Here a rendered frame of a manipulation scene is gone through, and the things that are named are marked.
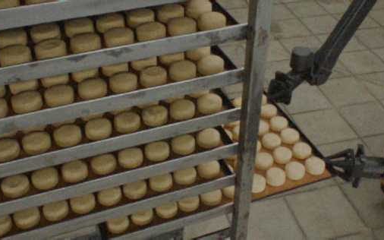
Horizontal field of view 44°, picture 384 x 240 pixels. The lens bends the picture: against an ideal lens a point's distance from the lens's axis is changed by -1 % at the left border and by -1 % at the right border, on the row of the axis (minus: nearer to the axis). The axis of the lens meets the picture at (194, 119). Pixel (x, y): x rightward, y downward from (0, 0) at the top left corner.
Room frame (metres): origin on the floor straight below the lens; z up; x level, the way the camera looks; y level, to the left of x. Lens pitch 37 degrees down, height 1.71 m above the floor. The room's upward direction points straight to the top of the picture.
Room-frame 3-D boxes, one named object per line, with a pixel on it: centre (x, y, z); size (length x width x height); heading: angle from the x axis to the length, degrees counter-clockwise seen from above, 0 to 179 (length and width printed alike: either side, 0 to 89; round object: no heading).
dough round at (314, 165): (0.90, -0.31, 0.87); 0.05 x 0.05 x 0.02
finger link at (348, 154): (0.91, -0.38, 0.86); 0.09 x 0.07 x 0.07; 82
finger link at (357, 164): (0.91, -0.38, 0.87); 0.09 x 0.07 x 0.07; 82
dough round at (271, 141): (1.00, -0.21, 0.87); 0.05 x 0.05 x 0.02
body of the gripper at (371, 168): (0.90, -0.45, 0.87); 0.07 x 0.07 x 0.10; 82
